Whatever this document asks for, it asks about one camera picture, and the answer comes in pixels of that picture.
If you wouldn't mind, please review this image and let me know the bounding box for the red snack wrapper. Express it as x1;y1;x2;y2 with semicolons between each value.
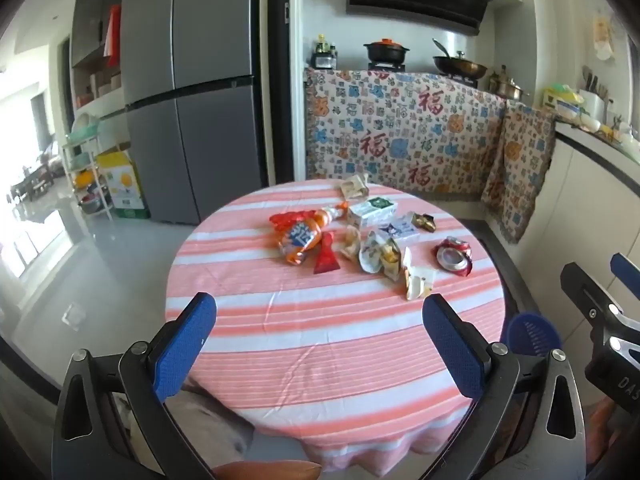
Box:
313;232;340;275

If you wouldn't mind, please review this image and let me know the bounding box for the small printed blanket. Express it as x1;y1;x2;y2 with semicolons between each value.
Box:
480;102;557;245

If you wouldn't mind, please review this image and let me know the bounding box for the green white carton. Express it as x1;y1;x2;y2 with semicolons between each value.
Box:
347;196;398;228

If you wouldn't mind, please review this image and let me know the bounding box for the white kitchen cabinet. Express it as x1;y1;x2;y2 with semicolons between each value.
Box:
520;122;640;311

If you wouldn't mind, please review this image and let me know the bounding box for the red hanging bag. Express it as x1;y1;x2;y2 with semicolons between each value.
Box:
102;5;122;68

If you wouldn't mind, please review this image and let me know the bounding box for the blue plastic waste basket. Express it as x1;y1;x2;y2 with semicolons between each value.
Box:
506;312;562;361

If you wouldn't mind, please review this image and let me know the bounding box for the steel pot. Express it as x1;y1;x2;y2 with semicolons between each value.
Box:
487;67;531;101

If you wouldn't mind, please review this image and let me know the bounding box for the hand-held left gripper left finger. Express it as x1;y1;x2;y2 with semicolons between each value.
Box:
51;291;217;480

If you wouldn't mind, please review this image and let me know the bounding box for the white yellow snack wrapper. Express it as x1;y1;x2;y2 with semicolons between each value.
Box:
359;230;403;278

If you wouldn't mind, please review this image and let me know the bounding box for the white knife holder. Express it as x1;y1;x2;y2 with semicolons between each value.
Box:
580;66;608;117

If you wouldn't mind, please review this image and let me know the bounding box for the dark wok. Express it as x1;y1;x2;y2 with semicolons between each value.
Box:
431;38;488;77

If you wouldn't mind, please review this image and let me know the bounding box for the grey refrigerator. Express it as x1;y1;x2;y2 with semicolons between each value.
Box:
121;0;268;226

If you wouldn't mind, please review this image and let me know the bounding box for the yellow cardboard box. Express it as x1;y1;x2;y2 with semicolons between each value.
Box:
96;150;151;220

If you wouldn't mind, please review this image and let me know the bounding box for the crushed red drink can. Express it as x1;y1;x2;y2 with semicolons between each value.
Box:
434;236;473;277

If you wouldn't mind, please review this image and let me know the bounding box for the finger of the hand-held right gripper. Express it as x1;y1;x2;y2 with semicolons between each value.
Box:
559;261;631;333
609;252;640;301

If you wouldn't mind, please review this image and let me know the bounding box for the large printed blanket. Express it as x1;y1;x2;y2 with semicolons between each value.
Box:
305;67;508;203

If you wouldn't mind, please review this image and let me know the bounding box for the long cream snack wrapper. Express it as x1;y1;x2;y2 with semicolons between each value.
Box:
402;247;437;302

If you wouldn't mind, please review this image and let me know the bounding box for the dark glass cabinet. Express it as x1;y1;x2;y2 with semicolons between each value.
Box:
70;0;126;111

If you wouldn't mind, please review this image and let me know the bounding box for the small cream wrapper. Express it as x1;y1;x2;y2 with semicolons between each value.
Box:
340;225;362;260

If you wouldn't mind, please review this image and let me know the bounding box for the black pot orange lid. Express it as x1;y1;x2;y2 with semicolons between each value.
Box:
363;37;411;66

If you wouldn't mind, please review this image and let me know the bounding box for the person's left hand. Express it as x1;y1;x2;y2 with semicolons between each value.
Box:
212;461;323;480

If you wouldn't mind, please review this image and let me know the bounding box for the pink striped tablecloth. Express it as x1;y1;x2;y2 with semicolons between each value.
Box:
165;180;506;471

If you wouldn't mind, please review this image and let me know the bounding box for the orange snack bag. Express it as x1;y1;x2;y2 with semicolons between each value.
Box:
275;201;351;266

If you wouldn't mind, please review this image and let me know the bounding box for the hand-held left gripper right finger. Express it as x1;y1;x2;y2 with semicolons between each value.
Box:
421;293;587;480

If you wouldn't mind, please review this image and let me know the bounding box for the yellow green box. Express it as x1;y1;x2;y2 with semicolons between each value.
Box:
542;85;583;111

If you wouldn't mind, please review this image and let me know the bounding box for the white storage rack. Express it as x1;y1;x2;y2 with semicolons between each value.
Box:
62;115;113;221

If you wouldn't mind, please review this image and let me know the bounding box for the blue white packet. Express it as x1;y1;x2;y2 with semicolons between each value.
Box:
378;213;421;241

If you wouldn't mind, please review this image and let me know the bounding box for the red orange crumpled wrapper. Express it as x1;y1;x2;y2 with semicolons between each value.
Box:
269;211;313;231

